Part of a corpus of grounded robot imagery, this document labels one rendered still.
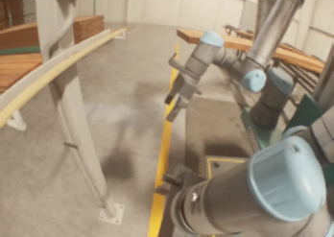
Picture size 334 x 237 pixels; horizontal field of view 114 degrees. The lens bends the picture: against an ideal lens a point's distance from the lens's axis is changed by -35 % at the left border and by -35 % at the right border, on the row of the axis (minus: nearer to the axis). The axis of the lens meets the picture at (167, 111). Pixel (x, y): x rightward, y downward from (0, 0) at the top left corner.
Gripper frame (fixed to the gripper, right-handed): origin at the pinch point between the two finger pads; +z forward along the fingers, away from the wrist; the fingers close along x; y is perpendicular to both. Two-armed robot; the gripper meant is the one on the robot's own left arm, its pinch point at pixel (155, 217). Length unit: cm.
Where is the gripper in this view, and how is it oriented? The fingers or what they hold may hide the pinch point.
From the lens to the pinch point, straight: 38.3
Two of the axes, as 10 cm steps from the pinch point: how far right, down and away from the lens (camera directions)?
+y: -8.6, -4.8, -1.8
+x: -2.3, 6.7, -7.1
